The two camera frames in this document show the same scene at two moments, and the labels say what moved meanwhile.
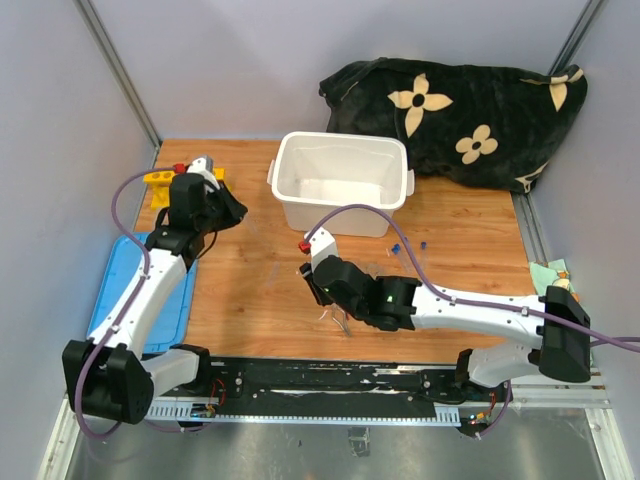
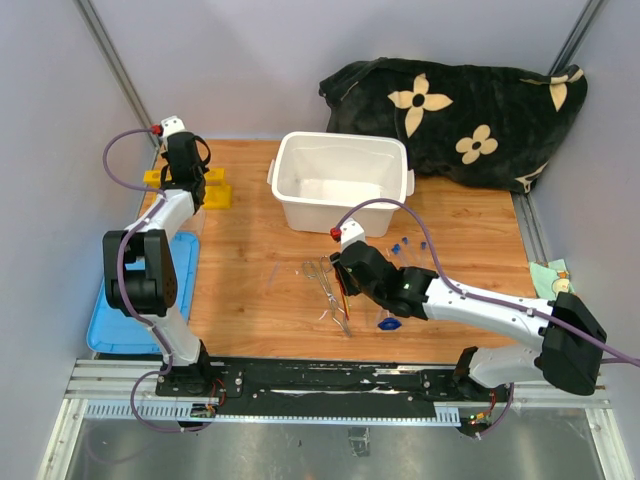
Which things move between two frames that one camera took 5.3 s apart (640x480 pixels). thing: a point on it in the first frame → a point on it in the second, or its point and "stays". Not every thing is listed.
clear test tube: (274, 274) stays
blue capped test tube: (396, 249) stays
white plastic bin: (316, 173) stays
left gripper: (235, 210) → (165, 154)
